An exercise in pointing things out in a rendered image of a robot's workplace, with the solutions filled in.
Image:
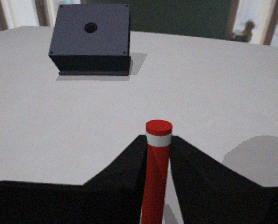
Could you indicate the dark red peg with grey band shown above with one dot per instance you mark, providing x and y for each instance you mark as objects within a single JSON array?
[{"x": 159, "y": 133}]

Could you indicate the dark grey sloped panel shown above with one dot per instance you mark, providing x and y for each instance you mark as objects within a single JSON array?
[{"x": 91, "y": 39}]

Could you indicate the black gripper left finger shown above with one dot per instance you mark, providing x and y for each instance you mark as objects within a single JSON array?
[{"x": 113, "y": 196}]

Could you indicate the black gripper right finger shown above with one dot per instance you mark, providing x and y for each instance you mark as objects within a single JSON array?
[{"x": 208, "y": 192}]

